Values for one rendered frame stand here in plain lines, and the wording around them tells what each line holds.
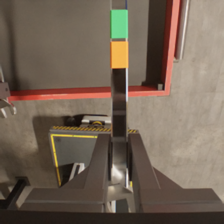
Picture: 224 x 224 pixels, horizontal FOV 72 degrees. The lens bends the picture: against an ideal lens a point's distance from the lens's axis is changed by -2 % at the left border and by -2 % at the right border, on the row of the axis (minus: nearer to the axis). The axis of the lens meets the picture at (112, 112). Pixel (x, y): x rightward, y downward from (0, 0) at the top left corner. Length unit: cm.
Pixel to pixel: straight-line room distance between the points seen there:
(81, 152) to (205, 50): 124
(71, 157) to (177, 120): 100
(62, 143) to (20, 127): 62
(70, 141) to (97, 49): 96
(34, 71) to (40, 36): 8
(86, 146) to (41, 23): 100
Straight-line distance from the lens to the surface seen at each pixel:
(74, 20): 39
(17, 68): 46
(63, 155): 137
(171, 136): 167
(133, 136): 15
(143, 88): 38
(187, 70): 144
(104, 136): 16
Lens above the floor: 129
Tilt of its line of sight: 63 degrees down
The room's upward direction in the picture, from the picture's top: 177 degrees counter-clockwise
